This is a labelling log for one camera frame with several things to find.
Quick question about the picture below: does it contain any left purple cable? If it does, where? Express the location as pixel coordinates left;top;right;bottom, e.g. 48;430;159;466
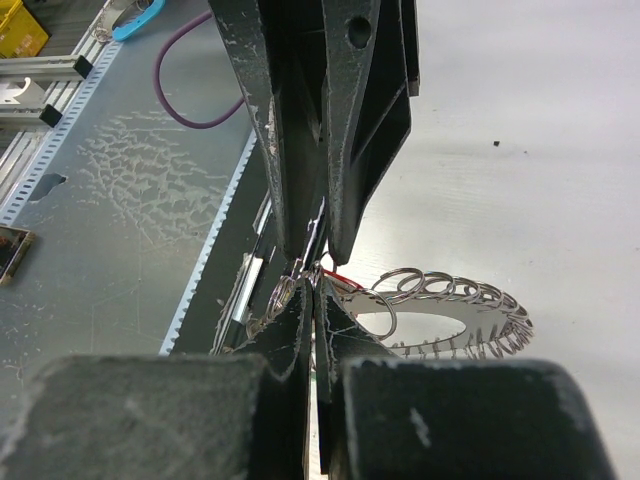
155;9;249;130

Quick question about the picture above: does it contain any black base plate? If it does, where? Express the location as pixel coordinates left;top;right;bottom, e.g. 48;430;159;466
172;144;326;357

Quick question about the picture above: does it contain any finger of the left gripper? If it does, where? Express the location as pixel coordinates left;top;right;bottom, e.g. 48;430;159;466
210;0;323;260

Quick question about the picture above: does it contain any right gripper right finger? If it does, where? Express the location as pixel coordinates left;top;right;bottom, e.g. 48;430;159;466
313;277;619;480

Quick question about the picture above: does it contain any white slotted cable duct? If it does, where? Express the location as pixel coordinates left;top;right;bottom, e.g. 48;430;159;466
1;43;252;371

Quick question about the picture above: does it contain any blue plastic handle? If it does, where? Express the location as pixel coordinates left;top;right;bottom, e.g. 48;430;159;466
112;0;166;42

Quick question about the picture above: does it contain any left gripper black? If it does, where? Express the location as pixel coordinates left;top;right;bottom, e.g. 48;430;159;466
322;0;420;264

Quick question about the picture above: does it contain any red key tag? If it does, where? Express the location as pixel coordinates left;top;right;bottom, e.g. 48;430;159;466
323;269;364;294

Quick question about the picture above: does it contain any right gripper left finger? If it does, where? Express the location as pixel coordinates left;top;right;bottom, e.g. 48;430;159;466
1;280;311;479

